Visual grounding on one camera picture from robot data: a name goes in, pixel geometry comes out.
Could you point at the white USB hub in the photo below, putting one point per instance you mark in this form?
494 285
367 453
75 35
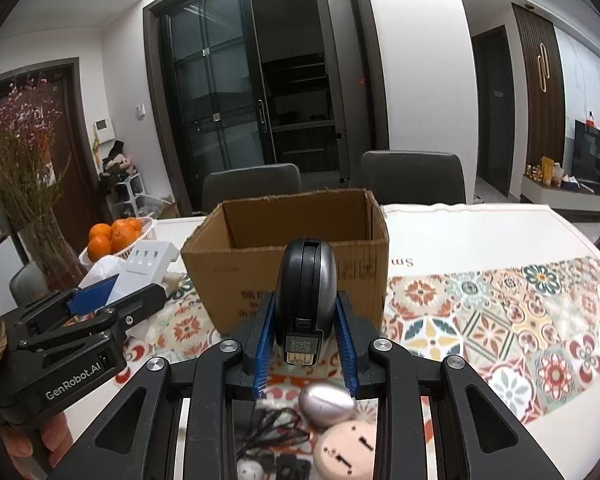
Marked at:
147 264

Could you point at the floral fabric tissue cover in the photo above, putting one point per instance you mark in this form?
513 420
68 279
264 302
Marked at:
104 268

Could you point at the orange fruit front right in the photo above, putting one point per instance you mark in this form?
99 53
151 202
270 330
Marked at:
122 236

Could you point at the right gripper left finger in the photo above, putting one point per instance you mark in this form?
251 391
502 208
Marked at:
185 406

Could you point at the glass vase dried flowers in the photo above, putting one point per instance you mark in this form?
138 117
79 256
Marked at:
30 183

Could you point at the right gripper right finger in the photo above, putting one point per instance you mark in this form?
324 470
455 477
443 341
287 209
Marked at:
446 403

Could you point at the black power adapter with cable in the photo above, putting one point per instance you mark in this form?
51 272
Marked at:
268 428

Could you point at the dark dining chair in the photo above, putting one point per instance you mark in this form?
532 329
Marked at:
413 178
251 182

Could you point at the orange fruit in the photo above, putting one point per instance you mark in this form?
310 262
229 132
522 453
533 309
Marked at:
122 236
100 229
99 246

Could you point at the white shoe rack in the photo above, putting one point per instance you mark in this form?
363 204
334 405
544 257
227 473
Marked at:
125 190

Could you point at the wall intercom panel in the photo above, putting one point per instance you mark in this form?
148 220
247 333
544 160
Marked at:
104 131

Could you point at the black clip mount device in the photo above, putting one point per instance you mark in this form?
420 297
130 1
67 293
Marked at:
291 467

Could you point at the white robot figurine keychain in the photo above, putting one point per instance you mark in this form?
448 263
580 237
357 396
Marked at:
248 469

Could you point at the white fruit basket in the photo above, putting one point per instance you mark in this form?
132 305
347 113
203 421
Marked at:
145 228

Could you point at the dark dining chair left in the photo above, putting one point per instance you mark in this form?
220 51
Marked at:
251 182

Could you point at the silver oval mouse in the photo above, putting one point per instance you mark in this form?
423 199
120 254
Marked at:
324 404

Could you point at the white TV cabinet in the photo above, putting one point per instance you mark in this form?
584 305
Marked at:
559 199

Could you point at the patterned tile table runner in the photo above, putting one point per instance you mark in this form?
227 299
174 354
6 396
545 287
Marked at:
532 333

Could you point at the orange fruit front left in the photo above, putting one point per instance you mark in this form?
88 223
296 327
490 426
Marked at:
99 246

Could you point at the brown cardboard box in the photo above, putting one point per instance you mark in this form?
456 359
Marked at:
245 248

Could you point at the orange fruit back left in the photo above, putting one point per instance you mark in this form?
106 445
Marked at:
100 229

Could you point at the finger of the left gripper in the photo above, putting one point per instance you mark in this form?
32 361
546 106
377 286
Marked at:
103 328
60 307

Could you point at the dark dining chair right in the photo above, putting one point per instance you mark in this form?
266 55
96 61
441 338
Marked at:
413 178

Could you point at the black television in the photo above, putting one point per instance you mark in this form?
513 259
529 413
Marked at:
585 164

